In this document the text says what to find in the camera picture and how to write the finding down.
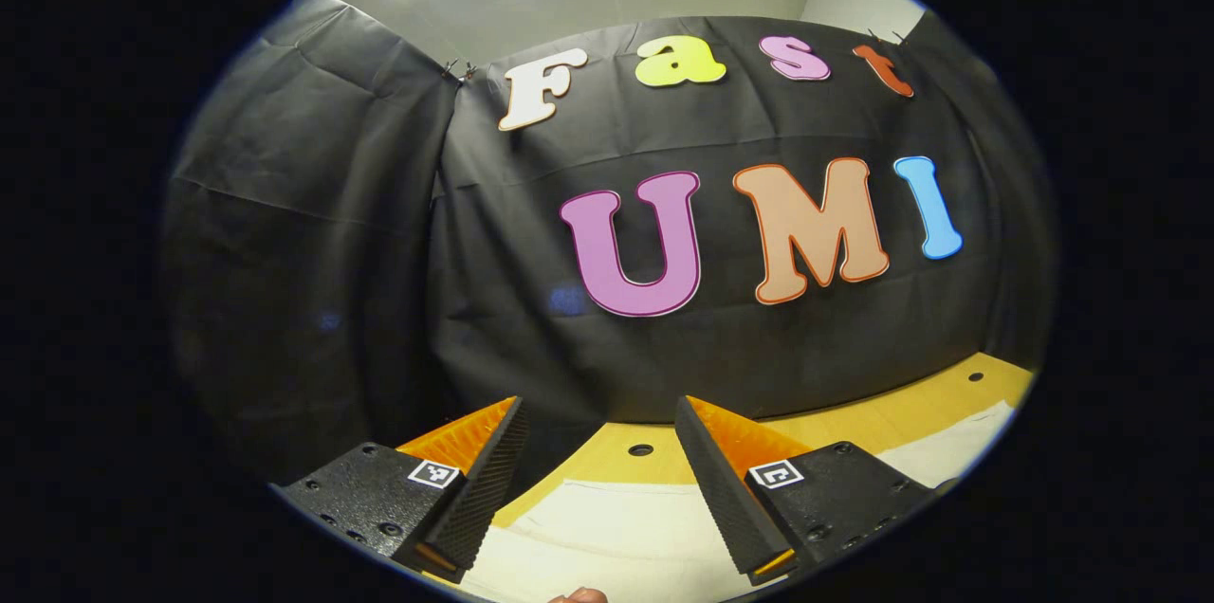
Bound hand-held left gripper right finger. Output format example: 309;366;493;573
673;394;959;587

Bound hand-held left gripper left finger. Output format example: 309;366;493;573
270;394;530;585

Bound cream white jeans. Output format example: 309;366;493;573
460;399;1021;603

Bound black backdrop cloth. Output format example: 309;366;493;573
161;0;1058;490

